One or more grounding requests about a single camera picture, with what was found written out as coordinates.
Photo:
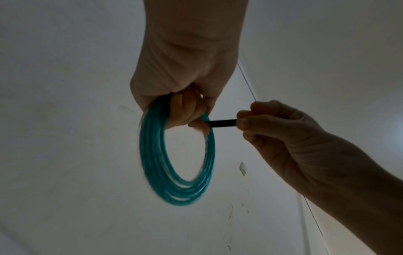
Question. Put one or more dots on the person's right hand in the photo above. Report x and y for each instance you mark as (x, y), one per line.
(289, 144)

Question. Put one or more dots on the person's left hand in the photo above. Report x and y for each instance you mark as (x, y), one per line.
(189, 54)

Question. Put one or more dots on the black zip tie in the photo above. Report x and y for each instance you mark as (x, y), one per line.
(222, 123)

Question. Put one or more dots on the person's right forearm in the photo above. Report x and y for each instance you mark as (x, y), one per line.
(362, 186)

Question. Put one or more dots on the white wall fixture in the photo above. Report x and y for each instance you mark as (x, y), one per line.
(243, 168)

